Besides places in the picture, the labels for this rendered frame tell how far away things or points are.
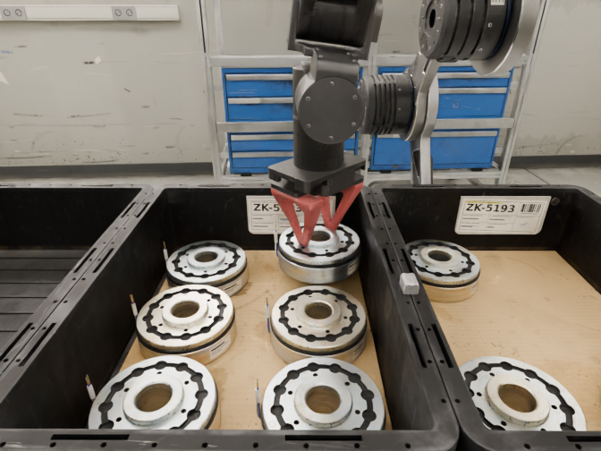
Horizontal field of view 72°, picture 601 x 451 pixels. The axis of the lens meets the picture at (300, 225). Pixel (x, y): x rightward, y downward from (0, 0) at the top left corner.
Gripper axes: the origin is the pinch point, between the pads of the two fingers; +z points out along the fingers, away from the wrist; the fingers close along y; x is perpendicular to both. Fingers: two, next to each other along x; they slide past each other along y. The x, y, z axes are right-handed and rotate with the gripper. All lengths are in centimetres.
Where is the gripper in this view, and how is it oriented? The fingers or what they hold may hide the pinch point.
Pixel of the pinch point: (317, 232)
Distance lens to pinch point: 51.8
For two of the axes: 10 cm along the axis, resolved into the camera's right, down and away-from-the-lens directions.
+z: 0.0, 8.8, 4.8
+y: 7.1, -3.4, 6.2
